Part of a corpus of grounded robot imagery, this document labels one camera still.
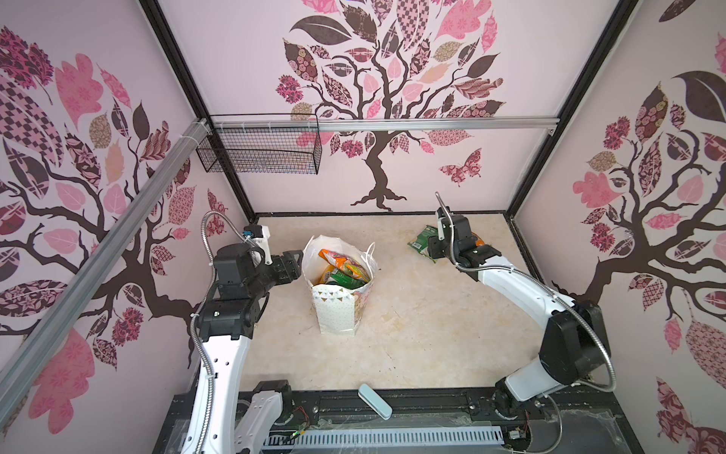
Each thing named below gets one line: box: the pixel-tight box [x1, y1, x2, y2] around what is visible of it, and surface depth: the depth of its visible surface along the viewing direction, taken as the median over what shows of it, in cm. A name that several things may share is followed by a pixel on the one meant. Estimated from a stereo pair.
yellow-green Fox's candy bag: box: [326, 268, 367, 290], surface depth 83 cm
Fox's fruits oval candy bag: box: [317, 248, 371, 282], surface depth 82 cm
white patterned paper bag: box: [301, 235, 380, 336], surface depth 81 cm
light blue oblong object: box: [357, 383, 394, 421], surface depth 73 cm
